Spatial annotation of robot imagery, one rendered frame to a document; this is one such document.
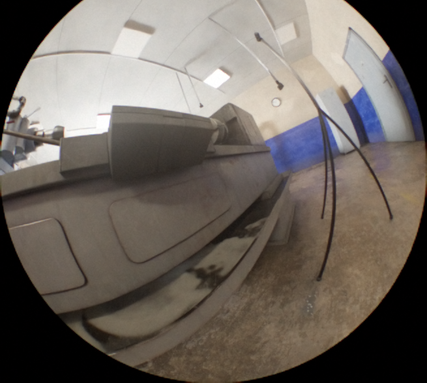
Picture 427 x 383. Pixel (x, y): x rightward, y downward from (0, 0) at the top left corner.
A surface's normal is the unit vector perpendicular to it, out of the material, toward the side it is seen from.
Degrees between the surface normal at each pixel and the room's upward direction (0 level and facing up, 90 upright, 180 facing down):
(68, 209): 90
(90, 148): 90
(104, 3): 180
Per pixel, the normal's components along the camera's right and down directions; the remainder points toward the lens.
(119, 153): 0.72, 0.52
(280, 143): -0.62, 0.15
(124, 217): 0.71, -0.32
